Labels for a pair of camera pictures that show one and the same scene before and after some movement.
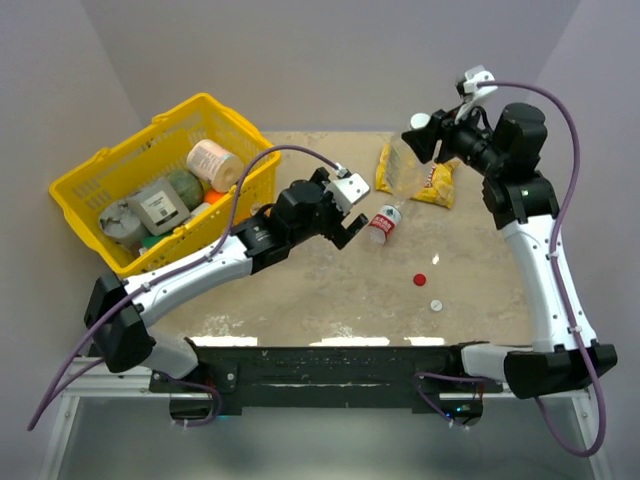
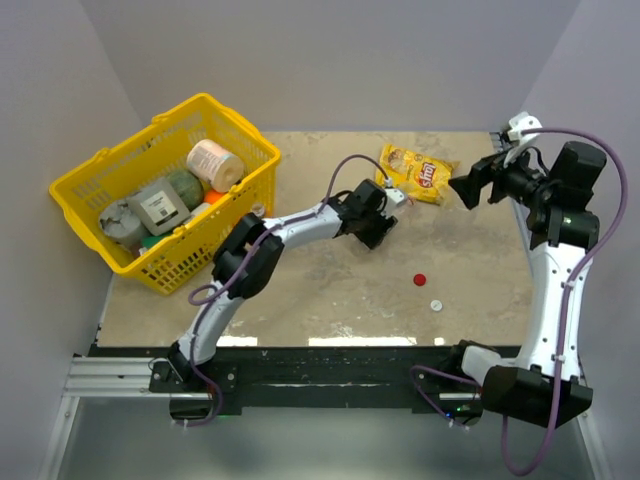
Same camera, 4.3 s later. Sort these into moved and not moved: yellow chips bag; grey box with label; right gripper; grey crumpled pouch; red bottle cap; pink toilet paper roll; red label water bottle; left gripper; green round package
Moved: left gripper; right gripper; red label water bottle
Not moved: yellow chips bag; red bottle cap; grey box with label; grey crumpled pouch; green round package; pink toilet paper roll
